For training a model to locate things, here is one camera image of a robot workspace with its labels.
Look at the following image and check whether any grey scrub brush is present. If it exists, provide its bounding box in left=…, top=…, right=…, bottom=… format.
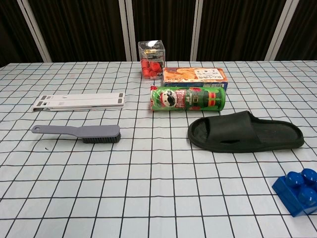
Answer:
left=31, top=124, right=121, bottom=144

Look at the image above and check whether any black rubber slipper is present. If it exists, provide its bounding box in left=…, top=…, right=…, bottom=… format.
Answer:
left=187, top=110, right=305, bottom=154

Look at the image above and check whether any green Pringles can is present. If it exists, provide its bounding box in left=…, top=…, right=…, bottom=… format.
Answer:
left=149, top=85, right=227, bottom=113

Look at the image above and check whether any clear box with red caps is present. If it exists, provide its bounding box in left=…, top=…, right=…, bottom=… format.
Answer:
left=138, top=39, right=166, bottom=80

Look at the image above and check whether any orange blue cracker box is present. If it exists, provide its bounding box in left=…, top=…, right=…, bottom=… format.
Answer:
left=161, top=67, right=229, bottom=89

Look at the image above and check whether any white black checkered tablecloth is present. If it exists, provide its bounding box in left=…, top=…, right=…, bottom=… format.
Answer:
left=0, top=60, right=317, bottom=238

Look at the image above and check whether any white flat strip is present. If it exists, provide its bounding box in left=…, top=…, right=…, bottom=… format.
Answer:
left=32, top=92, right=126, bottom=113

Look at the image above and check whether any black corrugated partition screen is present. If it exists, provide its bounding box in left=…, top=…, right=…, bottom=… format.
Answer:
left=0, top=0, right=317, bottom=67

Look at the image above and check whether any blue toy building block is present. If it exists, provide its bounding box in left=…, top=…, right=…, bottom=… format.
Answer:
left=271, top=168, right=317, bottom=218

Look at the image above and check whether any white partition frame post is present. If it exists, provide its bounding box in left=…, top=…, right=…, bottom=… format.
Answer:
left=16, top=0, right=53, bottom=62
left=263, top=0, right=294, bottom=61
left=190, top=0, right=208, bottom=61
left=118, top=0, right=139, bottom=62

